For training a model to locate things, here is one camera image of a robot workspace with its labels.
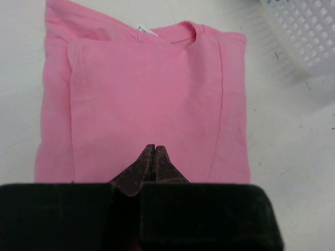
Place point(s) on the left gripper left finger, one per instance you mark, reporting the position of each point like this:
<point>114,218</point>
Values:
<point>130,180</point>

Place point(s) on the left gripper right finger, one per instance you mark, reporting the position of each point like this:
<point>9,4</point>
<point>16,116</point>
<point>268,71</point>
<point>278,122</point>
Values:
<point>163,170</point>

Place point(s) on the pink t shirt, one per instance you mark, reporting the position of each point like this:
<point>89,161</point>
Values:
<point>110,90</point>

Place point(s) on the white plastic basket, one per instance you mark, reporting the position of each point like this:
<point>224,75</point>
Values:
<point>305,30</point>

